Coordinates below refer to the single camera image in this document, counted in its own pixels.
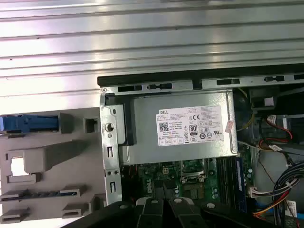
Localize black wire bundle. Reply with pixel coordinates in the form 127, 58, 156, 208
270, 163, 304, 217

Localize black open PC case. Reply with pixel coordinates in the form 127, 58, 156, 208
97, 64, 304, 228

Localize CPU socket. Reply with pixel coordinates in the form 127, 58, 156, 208
180, 160, 211, 183

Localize grey optical drive cage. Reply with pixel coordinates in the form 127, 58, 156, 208
248, 86, 304, 155

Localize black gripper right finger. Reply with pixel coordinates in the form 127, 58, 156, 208
166, 196, 289, 228

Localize red and orange wires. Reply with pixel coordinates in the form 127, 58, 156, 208
258, 115, 293, 152

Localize green motherboard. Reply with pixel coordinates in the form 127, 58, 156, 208
121, 152, 255, 207

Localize silver CPU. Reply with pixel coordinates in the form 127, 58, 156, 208
10, 157, 25, 177

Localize hard disk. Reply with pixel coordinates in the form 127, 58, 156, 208
0, 114, 59, 133

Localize blue RAM stick in slot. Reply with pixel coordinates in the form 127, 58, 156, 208
235, 158, 247, 212

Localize grey power supply unit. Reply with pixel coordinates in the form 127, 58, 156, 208
118, 91, 239, 166

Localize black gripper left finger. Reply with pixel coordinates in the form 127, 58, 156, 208
60, 196, 165, 228

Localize RAM stick on rack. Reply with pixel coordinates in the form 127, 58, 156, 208
16, 189, 64, 198

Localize yellow wire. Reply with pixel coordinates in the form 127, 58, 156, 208
238, 87, 255, 133

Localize grey parts rack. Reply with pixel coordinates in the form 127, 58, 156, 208
0, 106, 107, 223

